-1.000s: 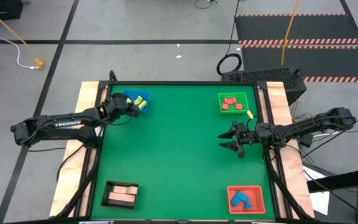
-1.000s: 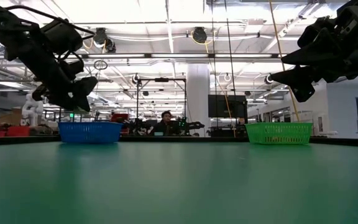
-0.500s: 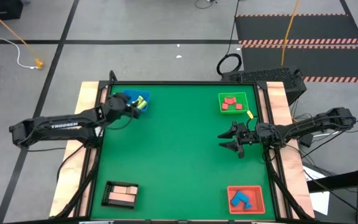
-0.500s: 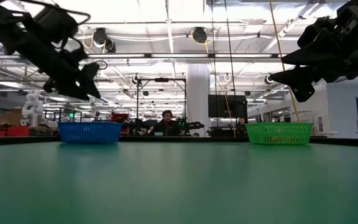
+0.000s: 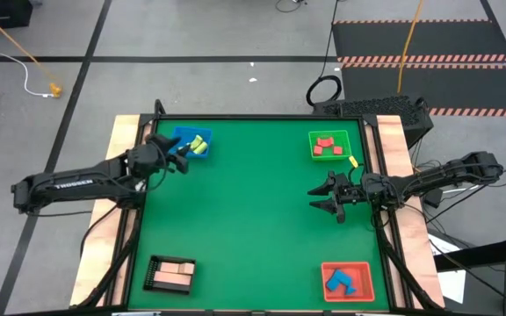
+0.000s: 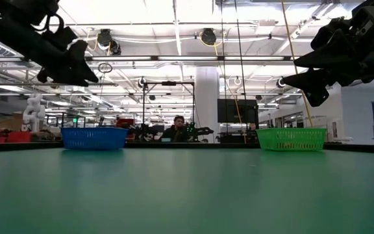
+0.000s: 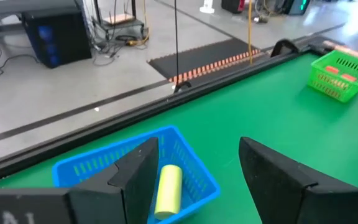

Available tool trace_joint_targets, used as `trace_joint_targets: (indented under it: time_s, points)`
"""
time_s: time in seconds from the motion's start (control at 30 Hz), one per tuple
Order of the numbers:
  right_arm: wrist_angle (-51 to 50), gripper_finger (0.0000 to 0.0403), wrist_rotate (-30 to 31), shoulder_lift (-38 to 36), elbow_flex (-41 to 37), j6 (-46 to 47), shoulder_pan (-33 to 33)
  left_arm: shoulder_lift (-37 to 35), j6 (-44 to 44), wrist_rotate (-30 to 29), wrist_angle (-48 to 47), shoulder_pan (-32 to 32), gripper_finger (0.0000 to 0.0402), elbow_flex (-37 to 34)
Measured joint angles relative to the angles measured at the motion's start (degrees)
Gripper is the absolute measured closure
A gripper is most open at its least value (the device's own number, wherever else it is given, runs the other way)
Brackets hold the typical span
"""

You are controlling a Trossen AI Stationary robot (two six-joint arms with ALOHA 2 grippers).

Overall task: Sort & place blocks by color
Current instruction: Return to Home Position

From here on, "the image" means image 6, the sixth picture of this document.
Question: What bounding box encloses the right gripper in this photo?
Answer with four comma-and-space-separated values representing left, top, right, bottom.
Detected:
282, 16, 374, 107

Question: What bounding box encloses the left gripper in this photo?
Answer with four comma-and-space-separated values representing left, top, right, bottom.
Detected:
0, 25, 99, 88

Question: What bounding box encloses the green plastic basket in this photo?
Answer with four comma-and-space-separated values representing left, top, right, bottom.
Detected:
255, 127, 328, 152

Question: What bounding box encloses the blue plastic basket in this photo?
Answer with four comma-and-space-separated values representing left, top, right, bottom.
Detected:
60, 126, 130, 151

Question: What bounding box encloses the black monitor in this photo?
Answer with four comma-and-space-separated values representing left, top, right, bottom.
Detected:
216, 98, 260, 125

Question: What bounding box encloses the red crate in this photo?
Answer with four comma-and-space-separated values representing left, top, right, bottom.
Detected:
6, 131, 32, 144

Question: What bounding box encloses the long ceiling light strip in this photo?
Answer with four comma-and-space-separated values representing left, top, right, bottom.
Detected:
86, 55, 292, 62

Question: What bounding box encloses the person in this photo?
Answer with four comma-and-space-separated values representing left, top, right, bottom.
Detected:
160, 114, 192, 143

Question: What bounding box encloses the white building pillar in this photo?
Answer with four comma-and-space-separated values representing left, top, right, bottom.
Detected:
194, 66, 221, 144

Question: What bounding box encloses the yellow hanging cable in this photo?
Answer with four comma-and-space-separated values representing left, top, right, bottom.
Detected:
280, 0, 315, 129

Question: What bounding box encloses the ceiling cord reel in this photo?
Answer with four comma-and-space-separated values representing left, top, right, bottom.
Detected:
200, 27, 218, 46
96, 29, 123, 57

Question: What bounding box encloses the black hanging cable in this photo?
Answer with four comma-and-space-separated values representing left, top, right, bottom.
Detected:
219, 0, 227, 135
233, 0, 250, 131

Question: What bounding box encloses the black camera rig frame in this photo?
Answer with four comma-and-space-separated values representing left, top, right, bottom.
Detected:
141, 81, 196, 142

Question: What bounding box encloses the yellow reel cable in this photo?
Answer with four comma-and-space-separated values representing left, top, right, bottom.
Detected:
199, 31, 248, 144

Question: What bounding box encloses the black table frame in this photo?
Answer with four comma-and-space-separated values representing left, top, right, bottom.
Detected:
0, 141, 374, 155

